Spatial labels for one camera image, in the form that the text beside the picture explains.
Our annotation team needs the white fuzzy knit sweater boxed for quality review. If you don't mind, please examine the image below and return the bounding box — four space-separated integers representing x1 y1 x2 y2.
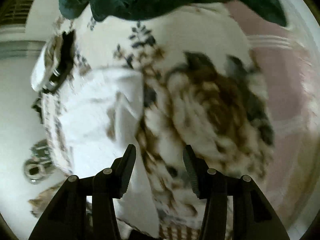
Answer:
58 68 159 237

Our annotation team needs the pink bed sheet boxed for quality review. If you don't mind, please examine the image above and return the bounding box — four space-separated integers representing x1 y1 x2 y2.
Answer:
227 2 319 231

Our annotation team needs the floral and checked bed blanket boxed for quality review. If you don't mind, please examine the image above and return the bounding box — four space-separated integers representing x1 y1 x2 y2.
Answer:
31 3 274 239

